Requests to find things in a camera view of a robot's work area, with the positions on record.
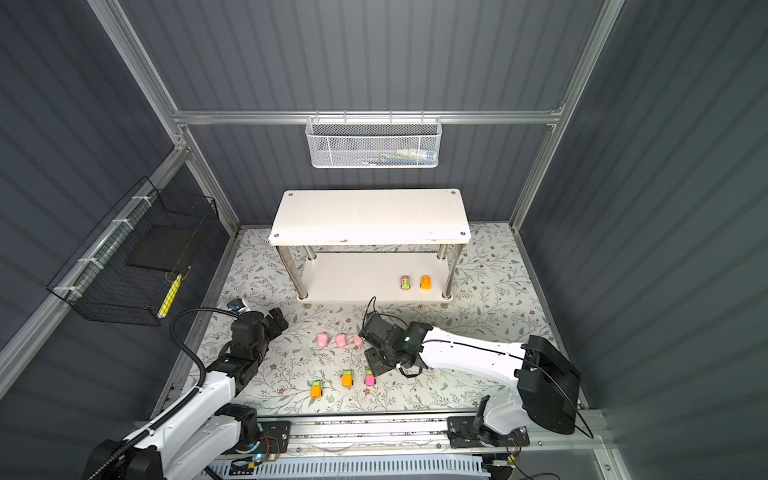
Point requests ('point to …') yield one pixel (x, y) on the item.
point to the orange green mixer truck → (347, 378)
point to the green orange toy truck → (316, 389)
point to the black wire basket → (129, 271)
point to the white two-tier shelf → (372, 245)
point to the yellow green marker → (167, 302)
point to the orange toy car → (425, 282)
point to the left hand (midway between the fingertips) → (268, 316)
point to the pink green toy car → (405, 283)
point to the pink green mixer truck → (370, 380)
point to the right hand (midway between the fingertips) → (379, 362)
